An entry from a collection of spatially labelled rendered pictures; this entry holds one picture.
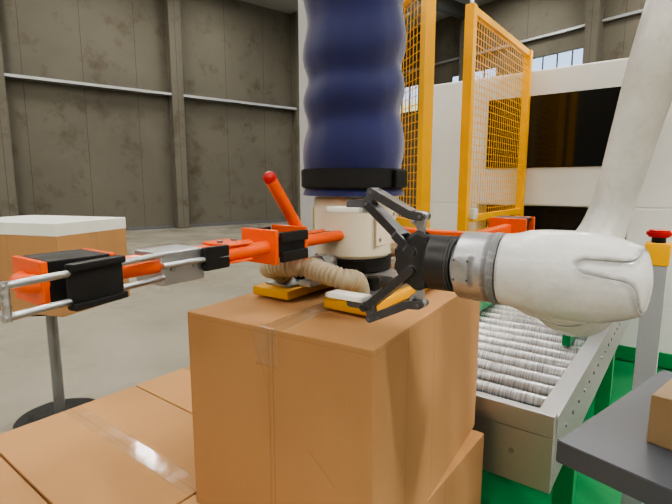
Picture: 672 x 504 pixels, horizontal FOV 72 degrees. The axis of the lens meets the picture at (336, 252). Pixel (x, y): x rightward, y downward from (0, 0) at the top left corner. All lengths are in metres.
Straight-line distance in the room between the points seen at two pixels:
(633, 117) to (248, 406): 0.74
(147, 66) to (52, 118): 2.62
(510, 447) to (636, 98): 0.97
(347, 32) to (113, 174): 12.10
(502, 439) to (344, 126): 0.93
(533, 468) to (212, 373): 0.88
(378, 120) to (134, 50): 12.65
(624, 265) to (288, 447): 0.58
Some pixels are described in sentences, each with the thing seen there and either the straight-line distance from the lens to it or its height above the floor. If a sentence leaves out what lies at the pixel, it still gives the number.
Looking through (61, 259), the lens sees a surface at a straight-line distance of 0.59.
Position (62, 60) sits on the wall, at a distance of 13.04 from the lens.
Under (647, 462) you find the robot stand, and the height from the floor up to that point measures 0.75.
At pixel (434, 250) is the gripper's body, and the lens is 0.61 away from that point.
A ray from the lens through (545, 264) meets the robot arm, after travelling 0.56.
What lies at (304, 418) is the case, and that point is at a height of 0.80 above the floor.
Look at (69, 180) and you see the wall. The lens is 12.73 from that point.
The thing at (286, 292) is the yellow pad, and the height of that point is 0.97.
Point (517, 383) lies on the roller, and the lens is 1.68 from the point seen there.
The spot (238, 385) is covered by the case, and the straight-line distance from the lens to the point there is 0.88.
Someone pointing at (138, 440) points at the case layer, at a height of 0.54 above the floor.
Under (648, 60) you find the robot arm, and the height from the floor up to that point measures 1.33.
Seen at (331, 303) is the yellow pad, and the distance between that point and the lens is 0.87.
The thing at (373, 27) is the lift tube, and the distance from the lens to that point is 0.96.
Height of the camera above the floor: 1.18
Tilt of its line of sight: 8 degrees down
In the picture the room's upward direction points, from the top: straight up
